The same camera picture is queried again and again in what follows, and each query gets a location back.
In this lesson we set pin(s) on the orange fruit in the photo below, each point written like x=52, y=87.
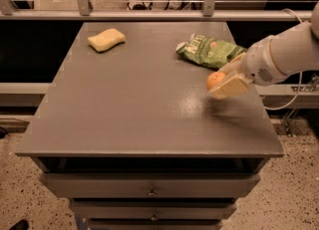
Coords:
x=214, y=79

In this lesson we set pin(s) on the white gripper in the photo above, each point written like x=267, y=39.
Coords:
x=258, y=62

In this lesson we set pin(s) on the green jalapeno chip bag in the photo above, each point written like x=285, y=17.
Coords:
x=208, y=52

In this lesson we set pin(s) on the yellow sponge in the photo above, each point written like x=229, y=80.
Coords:
x=106, y=40

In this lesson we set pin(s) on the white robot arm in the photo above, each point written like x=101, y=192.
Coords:
x=295, y=50

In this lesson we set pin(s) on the metal railing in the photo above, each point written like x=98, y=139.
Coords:
x=159, y=10

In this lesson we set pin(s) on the grey drawer cabinet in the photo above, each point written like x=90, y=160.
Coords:
x=134, y=141

